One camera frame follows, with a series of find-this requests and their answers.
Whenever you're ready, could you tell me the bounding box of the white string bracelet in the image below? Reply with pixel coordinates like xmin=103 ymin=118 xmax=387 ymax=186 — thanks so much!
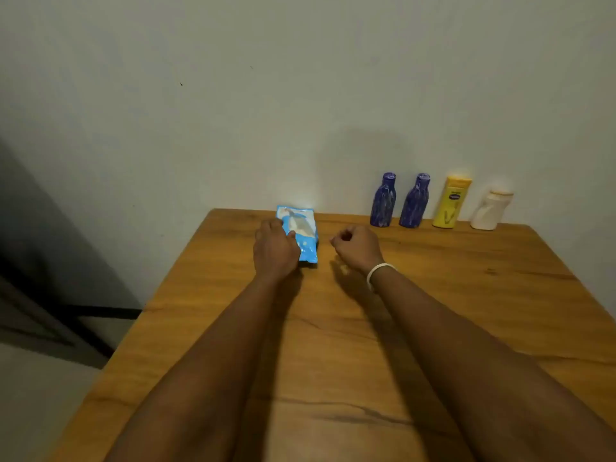
xmin=366 ymin=262 xmax=398 ymax=293

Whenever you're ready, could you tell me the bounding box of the blue patterned bottle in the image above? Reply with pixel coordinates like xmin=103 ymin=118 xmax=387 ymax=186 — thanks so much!
xmin=369 ymin=172 xmax=397 ymax=228
xmin=398 ymin=173 xmax=431 ymax=230

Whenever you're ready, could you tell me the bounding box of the person's left forearm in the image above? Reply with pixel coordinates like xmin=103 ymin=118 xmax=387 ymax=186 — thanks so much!
xmin=105 ymin=276 xmax=304 ymax=462

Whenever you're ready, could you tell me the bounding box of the blue wet wipes packet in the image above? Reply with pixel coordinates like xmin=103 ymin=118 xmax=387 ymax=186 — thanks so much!
xmin=275 ymin=205 xmax=320 ymax=265

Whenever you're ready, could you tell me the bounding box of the person's right forearm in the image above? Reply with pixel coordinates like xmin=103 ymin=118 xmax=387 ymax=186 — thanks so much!
xmin=370 ymin=266 xmax=616 ymax=462

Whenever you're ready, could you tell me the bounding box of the person's right hand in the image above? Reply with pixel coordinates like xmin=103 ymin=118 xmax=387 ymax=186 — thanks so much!
xmin=330 ymin=225 xmax=386 ymax=277

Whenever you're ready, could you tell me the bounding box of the yellow bottle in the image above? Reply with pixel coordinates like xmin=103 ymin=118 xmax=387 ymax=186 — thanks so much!
xmin=432 ymin=175 xmax=473 ymax=230

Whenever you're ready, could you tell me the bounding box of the white bottle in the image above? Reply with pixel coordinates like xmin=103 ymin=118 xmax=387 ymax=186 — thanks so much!
xmin=470 ymin=189 xmax=515 ymax=232

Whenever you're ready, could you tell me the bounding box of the wooden table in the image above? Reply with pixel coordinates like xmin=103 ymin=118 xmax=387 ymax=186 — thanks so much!
xmin=47 ymin=208 xmax=616 ymax=462

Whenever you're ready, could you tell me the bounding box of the person's left hand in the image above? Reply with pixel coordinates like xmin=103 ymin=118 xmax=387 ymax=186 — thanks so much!
xmin=253 ymin=218 xmax=302 ymax=284

